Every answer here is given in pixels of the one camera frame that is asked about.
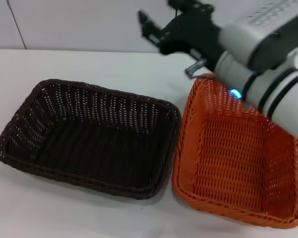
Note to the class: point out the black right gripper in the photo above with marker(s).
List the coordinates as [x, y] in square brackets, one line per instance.
[191, 32]

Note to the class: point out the orange woven basket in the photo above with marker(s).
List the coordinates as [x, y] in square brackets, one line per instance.
[226, 153]

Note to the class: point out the dark brown woven basket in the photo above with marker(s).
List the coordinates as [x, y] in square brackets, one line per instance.
[94, 148]

